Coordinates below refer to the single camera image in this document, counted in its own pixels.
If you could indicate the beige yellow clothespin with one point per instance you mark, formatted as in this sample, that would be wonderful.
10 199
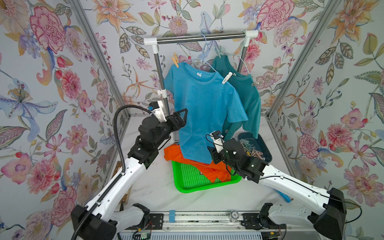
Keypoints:
175 60

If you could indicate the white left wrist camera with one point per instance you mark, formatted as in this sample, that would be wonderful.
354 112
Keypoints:
156 108

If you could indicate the mint green wire hanger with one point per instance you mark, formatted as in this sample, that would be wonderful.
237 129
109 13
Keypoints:
242 63

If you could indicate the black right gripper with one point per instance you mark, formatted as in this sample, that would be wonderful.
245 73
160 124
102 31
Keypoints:
216 154

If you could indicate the mint green clothespin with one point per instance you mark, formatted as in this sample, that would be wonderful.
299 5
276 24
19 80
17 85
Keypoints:
219 52

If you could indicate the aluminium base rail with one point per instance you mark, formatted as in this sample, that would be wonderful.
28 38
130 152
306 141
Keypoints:
227 225

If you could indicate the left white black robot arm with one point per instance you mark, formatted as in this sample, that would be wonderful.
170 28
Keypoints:
97 220

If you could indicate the orange garment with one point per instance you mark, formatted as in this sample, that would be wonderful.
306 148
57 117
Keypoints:
211 171

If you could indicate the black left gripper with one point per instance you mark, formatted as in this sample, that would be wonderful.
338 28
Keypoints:
179 122

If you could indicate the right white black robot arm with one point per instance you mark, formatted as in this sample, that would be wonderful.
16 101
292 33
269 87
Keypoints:
250 158

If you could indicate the blue toy microphone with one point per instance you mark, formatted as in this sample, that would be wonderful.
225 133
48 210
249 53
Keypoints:
285 197

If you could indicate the dark teal clothespin bin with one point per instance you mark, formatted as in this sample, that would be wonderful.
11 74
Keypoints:
255 147

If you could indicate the bright green plastic tray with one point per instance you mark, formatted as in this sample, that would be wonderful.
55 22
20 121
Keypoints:
189 179

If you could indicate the blue garment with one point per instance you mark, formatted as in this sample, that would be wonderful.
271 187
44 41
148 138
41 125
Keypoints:
209 103

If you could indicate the teal embroidered t-shirt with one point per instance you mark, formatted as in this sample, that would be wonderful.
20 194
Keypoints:
249 97

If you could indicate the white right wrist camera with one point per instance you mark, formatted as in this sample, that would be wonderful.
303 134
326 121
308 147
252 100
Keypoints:
218 140

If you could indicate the wooden chessboard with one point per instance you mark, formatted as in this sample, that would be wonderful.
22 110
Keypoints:
121 190

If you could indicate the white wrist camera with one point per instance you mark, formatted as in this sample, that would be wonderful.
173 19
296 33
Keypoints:
156 108
218 140

